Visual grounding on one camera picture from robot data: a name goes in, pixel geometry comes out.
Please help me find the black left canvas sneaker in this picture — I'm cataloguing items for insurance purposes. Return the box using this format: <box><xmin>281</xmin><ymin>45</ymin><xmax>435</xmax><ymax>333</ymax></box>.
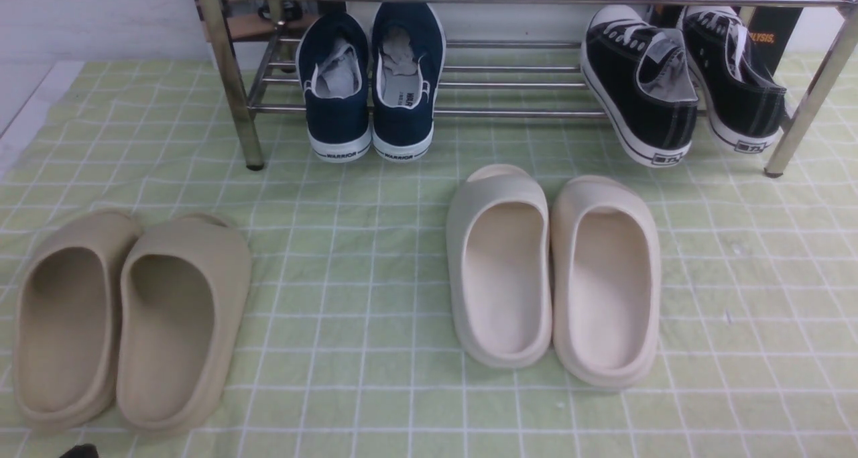
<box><xmin>676</xmin><ymin>5</ymin><xmax>786</xmax><ymax>154</ymax></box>

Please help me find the chrome metal shoe rack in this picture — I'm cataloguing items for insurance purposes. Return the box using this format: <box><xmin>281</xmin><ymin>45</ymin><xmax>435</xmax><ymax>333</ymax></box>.
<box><xmin>199</xmin><ymin>0</ymin><xmax>856</xmax><ymax>179</ymax></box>

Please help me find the cream right slipper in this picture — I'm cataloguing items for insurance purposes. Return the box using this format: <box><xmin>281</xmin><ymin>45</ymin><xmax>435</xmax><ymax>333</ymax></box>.
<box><xmin>550</xmin><ymin>176</ymin><xmax>662</xmax><ymax>390</ymax></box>

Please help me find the green checkered floor mat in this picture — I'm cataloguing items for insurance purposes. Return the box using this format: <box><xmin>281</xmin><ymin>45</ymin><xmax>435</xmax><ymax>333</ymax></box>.
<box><xmin>1</xmin><ymin>60</ymin><xmax>856</xmax><ymax>457</ymax></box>

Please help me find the cream slipper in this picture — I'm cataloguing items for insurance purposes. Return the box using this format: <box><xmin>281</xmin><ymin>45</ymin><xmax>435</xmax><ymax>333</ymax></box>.
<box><xmin>446</xmin><ymin>164</ymin><xmax>552</xmax><ymax>367</ymax></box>
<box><xmin>550</xmin><ymin>176</ymin><xmax>662</xmax><ymax>390</ymax></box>

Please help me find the black right canvas sneaker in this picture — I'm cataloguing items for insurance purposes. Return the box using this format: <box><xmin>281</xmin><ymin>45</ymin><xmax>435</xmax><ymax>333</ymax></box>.
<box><xmin>580</xmin><ymin>5</ymin><xmax>699</xmax><ymax>168</ymax></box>

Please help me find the tan slipper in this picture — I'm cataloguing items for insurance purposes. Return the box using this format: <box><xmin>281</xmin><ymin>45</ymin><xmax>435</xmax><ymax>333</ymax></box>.
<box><xmin>116</xmin><ymin>213</ymin><xmax>252</xmax><ymax>434</ymax></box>
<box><xmin>13</xmin><ymin>209</ymin><xmax>142</xmax><ymax>433</ymax></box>

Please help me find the dark box behind rack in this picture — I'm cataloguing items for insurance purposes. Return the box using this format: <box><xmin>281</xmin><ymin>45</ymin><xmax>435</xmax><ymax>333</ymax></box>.
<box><xmin>647</xmin><ymin>5</ymin><xmax>802</xmax><ymax>75</ymax></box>

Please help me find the cream left slipper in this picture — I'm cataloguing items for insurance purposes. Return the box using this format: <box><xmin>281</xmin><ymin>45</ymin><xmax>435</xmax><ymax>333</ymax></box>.
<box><xmin>446</xmin><ymin>164</ymin><xmax>552</xmax><ymax>367</ymax></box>

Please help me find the tan right slipper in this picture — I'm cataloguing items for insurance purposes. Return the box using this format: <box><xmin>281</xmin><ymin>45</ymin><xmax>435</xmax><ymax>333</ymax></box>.
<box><xmin>116</xmin><ymin>213</ymin><xmax>252</xmax><ymax>434</ymax></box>

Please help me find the tan left slipper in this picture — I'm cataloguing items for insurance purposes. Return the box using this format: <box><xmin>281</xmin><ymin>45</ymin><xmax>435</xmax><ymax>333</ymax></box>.
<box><xmin>13</xmin><ymin>209</ymin><xmax>142</xmax><ymax>433</ymax></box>

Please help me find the black canvas sneaker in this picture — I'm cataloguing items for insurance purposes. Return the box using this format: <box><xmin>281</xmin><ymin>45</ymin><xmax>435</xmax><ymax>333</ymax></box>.
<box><xmin>676</xmin><ymin>5</ymin><xmax>786</xmax><ymax>154</ymax></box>
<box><xmin>580</xmin><ymin>5</ymin><xmax>699</xmax><ymax>168</ymax></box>

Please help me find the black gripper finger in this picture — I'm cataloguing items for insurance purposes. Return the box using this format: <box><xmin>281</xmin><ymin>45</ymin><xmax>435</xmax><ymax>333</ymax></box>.
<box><xmin>60</xmin><ymin>445</ymin><xmax>99</xmax><ymax>458</ymax></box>

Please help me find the navy canvas sneaker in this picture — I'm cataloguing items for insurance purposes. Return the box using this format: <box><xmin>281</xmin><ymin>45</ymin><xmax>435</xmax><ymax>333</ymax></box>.
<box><xmin>371</xmin><ymin>1</ymin><xmax>446</xmax><ymax>162</ymax></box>
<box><xmin>295</xmin><ymin>11</ymin><xmax>371</xmax><ymax>164</ymax></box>

